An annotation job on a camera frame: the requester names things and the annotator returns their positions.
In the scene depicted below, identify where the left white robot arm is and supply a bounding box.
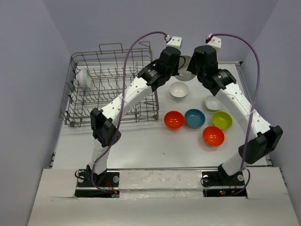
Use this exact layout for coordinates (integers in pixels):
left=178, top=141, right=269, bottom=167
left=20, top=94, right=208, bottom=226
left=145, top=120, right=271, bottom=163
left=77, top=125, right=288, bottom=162
left=87, top=46, right=181, bottom=187

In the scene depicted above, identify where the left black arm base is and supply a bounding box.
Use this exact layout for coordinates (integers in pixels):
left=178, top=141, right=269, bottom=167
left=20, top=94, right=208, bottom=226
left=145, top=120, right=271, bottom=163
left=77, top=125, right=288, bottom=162
left=74, top=169, right=120, bottom=198

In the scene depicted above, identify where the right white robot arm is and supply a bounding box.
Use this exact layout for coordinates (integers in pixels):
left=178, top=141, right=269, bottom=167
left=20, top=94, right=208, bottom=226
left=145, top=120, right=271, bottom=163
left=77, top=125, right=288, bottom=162
left=188, top=45, right=283, bottom=185

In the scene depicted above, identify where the white square dish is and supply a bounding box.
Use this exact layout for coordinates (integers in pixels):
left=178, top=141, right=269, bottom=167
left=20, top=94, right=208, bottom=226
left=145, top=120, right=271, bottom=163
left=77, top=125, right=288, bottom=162
left=205, top=96, right=222, bottom=111

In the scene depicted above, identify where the orange bowl right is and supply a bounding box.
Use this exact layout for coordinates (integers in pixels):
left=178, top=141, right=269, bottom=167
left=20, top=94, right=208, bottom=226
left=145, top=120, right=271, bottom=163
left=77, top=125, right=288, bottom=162
left=202, top=126, right=225, bottom=146

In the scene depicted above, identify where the blue bowl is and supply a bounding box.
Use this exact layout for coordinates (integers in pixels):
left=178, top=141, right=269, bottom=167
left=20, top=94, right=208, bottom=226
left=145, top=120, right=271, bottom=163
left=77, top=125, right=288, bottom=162
left=184, top=109, right=206, bottom=129

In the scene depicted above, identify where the grey wire dish rack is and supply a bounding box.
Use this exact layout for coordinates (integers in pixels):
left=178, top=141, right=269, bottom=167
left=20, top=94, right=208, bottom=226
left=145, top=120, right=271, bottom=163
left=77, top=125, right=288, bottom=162
left=59, top=41, right=153, bottom=127

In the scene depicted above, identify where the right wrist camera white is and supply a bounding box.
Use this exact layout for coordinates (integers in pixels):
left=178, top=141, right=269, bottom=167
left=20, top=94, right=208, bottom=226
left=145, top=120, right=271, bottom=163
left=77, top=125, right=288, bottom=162
left=205, top=34, right=222, bottom=49

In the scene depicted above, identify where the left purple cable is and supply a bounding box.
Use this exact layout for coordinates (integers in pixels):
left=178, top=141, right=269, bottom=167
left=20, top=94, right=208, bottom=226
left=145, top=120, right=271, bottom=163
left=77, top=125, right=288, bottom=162
left=90, top=31, right=169, bottom=194

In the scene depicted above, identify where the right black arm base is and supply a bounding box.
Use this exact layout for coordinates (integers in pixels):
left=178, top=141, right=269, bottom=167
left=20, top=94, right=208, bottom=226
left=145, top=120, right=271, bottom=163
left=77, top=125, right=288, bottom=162
left=200, top=171, right=247, bottom=197

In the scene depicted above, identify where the orange bowl left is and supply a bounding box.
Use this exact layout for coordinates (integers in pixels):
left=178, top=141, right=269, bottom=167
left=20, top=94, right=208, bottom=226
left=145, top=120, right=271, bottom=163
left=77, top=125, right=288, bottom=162
left=164, top=111, right=185, bottom=130

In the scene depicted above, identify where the lime green bowl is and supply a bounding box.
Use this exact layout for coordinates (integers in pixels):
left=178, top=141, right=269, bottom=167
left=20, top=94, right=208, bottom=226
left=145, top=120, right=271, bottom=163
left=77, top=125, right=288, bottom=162
left=212, top=111, right=233, bottom=130

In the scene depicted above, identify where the orange bowl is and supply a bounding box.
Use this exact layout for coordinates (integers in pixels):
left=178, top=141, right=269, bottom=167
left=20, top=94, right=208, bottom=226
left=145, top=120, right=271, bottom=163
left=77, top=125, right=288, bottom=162
left=164, top=111, right=185, bottom=130
left=202, top=126, right=225, bottom=146

